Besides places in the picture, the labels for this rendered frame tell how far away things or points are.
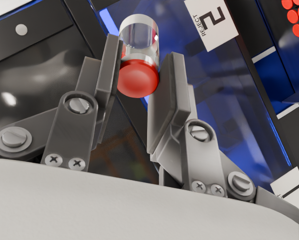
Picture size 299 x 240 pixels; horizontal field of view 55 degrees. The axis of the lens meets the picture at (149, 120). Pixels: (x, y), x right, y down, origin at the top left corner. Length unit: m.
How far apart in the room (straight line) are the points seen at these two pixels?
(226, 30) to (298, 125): 0.28
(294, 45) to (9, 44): 0.47
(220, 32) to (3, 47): 0.32
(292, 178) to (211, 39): 0.29
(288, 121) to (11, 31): 0.53
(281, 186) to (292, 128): 0.15
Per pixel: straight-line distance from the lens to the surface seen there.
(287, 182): 0.58
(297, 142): 0.68
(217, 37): 0.49
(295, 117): 0.67
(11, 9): 0.46
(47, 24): 0.45
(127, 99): 0.44
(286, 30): 0.60
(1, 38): 0.46
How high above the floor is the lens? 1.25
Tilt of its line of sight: 8 degrees down
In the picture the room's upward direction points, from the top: 120 degrees counter-clockwise
